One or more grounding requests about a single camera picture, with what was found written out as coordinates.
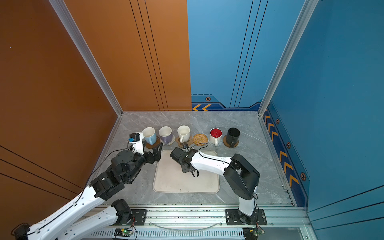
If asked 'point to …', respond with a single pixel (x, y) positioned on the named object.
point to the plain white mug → (183, 132)
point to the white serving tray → (168, 177)
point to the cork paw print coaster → (180, 144)
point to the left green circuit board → (123, 232)
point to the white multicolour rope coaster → (172, 141)
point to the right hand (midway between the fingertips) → (188, 166)
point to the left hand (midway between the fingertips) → (154, 141)
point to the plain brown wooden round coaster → (225, 142)
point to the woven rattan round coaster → (200, 138)
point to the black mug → (233, 136)
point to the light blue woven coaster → (213, 144)
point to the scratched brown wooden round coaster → (156, 144)
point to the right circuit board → (252, 233)
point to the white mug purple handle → (165, 133)
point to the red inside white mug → (216, 135)
